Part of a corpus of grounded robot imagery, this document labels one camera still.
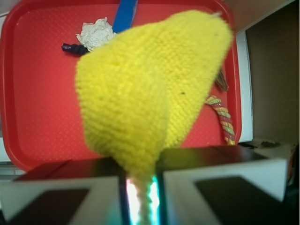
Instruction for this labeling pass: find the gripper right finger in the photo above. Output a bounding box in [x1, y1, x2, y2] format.
[156, 146, 289, 225]

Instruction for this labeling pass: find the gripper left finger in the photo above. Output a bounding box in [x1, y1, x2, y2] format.
[0, 157, 129, 225]

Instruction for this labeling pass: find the yellow knitted cloth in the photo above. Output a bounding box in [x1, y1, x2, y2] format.
[75, 10, 233, 225]

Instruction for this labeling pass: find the crumpled white paper towel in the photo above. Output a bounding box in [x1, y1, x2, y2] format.
[76, 17, 117, 52]

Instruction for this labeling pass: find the brown cardboard panel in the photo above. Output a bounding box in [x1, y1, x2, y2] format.
[246, 0, 300, 144]

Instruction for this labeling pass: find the multicolour twisted rope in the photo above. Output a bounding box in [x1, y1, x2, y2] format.
[205, 95, 236, 146]

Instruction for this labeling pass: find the navy blue twisted rope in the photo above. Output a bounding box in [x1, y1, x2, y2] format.
[61, 43, 91, 56]

